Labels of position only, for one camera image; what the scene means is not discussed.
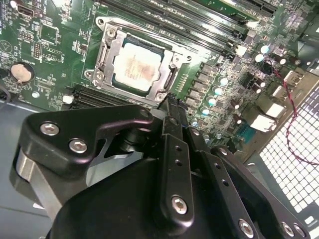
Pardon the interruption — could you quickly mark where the silver square CPU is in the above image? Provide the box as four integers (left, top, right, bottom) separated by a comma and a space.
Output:
111, 41, 165, 92

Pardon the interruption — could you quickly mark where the metal socket cover frame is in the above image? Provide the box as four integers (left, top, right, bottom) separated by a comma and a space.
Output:
99, 22, 180, 103

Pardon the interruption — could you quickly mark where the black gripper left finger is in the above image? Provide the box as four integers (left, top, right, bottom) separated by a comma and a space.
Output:
9, 92, 196, 233

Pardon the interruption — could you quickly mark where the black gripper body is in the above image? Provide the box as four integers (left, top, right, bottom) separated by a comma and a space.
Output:
48, 158, 230, 239

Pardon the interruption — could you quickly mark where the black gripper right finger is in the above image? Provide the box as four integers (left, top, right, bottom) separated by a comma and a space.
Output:
177, 99, 312, 239

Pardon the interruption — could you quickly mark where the thin metal locking lever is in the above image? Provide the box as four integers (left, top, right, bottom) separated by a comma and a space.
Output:
165, 63, 179, 93
97, 43, 107, 70

